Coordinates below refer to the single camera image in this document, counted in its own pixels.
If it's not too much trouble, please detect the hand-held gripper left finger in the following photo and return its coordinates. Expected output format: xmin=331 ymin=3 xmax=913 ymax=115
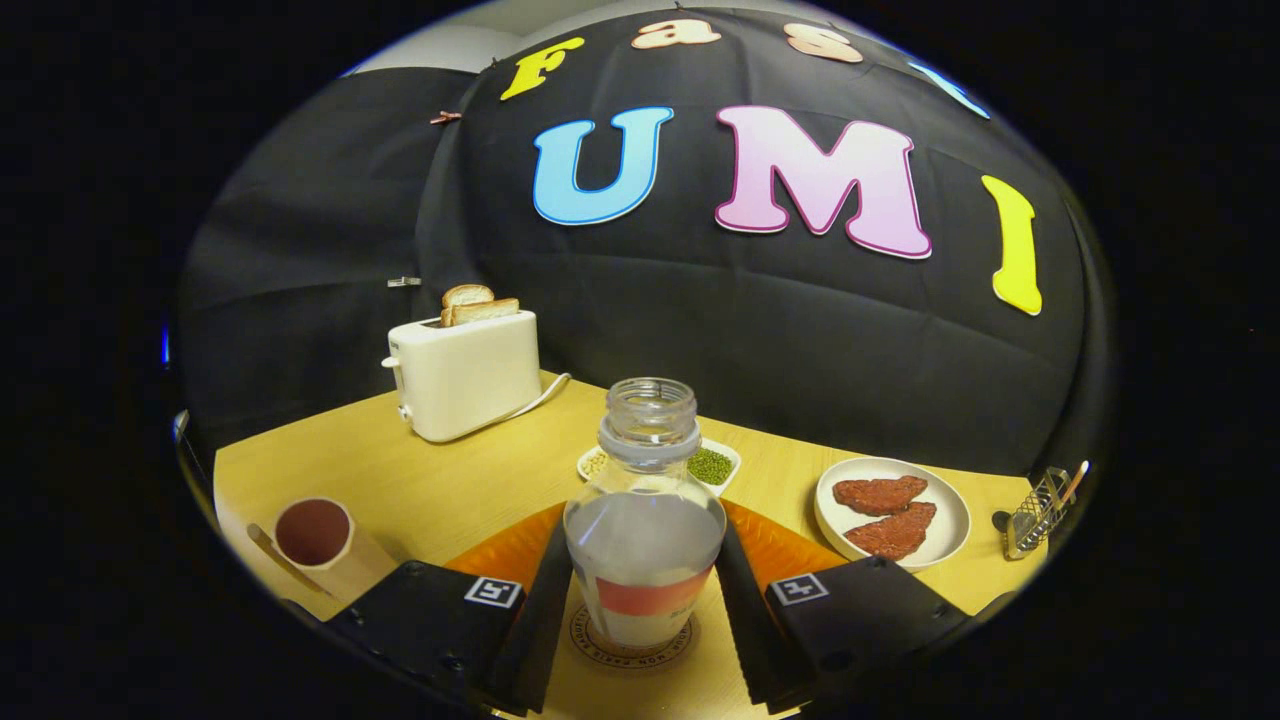
xmin=325 ymin=503 xmax=573 ymax=717

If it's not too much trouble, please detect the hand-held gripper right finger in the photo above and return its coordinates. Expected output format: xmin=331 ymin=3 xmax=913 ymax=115
xmin=712 ymin=503 xmax=976 ymax=713

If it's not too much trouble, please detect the round wooden coaster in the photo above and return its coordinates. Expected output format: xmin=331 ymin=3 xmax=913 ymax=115
xmin=568 ymin=600 xmax=701 ymax=669

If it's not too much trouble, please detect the clear juice bottle red label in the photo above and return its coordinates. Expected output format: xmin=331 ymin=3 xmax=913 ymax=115
xmin=563 ymin=377 xmax=728 ymax=648

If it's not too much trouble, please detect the beige cup maroon inside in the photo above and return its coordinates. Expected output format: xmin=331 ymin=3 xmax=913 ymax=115
xmin=247 ymin=497 xmax=396 ymax=604

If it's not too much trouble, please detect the white divided bean dish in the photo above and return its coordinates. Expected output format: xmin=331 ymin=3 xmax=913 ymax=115
xmin=577 ymin=437 xmax=742 ymax=498

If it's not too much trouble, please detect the red meat slice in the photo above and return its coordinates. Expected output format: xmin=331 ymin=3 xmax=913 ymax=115
xmin=843 ymin=501 xmax=938 ymax=561
xmin=833 ymin=475 xmax=929 ymax=517

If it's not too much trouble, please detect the wooden table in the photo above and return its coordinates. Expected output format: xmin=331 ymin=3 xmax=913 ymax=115
xmin=213 ymin=372 xmax=1051 ymax=720

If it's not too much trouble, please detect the white round plate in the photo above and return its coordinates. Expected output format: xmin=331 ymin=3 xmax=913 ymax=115
xmin=814 ymin=457 xmax=972 ymax=573

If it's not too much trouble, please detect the white toaster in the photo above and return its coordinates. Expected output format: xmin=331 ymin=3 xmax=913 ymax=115
xmin=381 ymin=310 xmax=542 ymax=444

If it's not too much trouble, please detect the white toaster cable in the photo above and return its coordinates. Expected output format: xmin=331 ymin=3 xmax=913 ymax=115
xmin=497 ymin=372 xmax=572 ymax=426

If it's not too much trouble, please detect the wire cutlery holder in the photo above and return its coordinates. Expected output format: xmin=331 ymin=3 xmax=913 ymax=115
xmin=1004 ymin=460 xmax=1091 ymax=561

